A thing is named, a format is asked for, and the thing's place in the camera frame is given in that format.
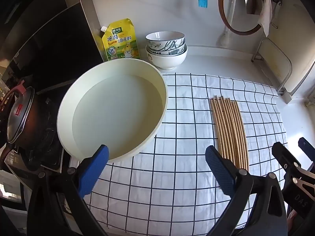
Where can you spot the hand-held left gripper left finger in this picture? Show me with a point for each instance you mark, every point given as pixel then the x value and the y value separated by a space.
pixel 93 169

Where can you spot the white round basin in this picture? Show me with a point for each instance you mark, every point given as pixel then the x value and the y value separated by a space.
pixel 118 108

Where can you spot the round wooden rimmed lid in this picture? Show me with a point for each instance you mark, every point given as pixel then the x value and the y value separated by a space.
pixel 233 12

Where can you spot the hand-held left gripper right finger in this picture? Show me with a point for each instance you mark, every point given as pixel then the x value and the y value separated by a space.
pixel 220 169

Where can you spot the white black checked cloth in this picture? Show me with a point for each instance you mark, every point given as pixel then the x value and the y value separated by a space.
pixel 184 118

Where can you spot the row of wooden chopsticks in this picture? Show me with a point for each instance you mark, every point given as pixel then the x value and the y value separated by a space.
pixel 228 132

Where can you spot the metal cutting board rack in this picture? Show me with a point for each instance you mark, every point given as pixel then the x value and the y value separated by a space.
pixel 281 91

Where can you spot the yellow seasoning pouch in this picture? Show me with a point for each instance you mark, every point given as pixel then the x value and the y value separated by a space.
pixel 120 41

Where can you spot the floral patterned bowl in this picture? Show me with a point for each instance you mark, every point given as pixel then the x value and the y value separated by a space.
pixel 177 50
pixel 165 35

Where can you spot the plain white bowl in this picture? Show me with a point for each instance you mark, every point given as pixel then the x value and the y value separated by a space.
pixel 167 61

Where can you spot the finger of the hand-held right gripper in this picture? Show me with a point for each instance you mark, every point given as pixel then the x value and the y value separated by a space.
pixel 306 146
pixel 285 156

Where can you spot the black gas stove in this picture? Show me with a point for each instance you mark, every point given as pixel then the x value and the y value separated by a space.
pixel 49 157

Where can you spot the white cutting board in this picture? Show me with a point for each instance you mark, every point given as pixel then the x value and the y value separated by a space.
pixel 302 78

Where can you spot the black glass panel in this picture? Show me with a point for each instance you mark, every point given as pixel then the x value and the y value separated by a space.
pixel 61 41

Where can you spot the person's right hand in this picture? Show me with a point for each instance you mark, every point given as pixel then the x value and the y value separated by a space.
pixel 292 220

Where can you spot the dark cooking pot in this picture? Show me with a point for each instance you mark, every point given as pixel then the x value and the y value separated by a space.
pixel 41 123

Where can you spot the white hanging cloth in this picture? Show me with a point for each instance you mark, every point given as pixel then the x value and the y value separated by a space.
pixel 266 12

